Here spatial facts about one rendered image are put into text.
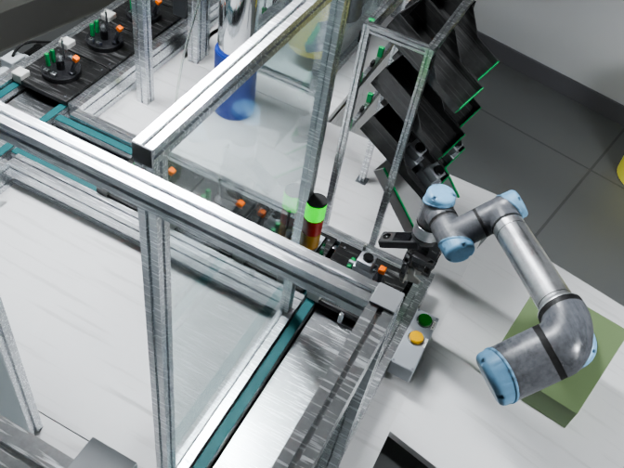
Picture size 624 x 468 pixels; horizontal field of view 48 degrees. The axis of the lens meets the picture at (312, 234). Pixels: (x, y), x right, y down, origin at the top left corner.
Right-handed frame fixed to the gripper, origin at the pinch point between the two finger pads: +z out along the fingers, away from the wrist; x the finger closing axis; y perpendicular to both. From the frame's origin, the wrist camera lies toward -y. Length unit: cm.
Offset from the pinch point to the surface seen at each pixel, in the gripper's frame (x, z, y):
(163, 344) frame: -77, -48, -24
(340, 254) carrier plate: 6.7, 10.4, -20.7
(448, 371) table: -6.4, 21.5, 23.1
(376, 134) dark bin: 23.6, -24.5, -23.5
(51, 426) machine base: -77, 21, -61
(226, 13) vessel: 53, -22, -92
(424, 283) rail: 11.6, 11.4, 5.8
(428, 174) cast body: 24.6, -17.7, -5.9
